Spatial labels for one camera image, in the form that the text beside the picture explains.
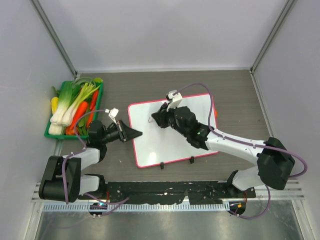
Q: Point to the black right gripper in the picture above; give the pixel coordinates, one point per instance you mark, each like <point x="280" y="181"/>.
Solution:
<point x="161" y="116"/>

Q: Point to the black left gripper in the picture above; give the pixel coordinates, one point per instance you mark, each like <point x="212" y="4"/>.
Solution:
<point x="126" y="133"/>

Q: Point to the pink framed whiteboard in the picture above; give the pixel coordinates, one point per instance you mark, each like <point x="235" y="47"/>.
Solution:
<point x="157" y="145"/>

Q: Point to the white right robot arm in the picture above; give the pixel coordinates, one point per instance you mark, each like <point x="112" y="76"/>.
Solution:
<point x="272" y="162"/>

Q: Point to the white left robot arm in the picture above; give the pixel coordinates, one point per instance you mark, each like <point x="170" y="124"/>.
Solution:
<point x="62" y="179"/>

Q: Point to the black whiteboard stand clip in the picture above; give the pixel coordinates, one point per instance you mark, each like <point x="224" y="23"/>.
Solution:
<point x="191" y="160"/>

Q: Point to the green leaf vegetable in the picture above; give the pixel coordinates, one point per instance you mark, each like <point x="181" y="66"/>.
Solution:
<point x="81" y="127"/>

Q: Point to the red toy chili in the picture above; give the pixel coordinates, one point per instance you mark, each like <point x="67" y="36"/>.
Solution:
<point x="92" y="108"/>

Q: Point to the orange toy carrot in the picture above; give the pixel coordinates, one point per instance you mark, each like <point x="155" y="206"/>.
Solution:
<point x="81" y="110"/>

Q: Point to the green white leek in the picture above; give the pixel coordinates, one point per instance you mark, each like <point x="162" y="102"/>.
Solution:
<point x="85" y="91"/>

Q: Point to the green white bok choy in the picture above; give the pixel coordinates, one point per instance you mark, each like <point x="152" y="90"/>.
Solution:
<point x="65" y="98"/>

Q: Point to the yellow toy pepper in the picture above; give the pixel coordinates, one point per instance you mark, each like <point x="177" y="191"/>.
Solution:
<point x="54" y="104"/>

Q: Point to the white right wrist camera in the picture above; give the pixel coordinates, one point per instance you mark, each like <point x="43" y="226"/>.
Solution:
<point x="174" y="99"/>

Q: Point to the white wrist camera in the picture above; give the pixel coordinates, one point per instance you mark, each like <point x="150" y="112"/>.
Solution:
<point x="174" y="99"/>
<point x="112" y="114"/>

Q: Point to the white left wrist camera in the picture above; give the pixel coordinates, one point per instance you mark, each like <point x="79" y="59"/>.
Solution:
<point x="112" y="114"/>

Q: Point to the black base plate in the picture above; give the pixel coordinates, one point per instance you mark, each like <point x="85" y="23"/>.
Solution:
<point x="172" y="192"/>

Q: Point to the white slotted cable duct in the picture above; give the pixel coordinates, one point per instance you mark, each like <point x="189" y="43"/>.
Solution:
<point x="92" y="206"/>

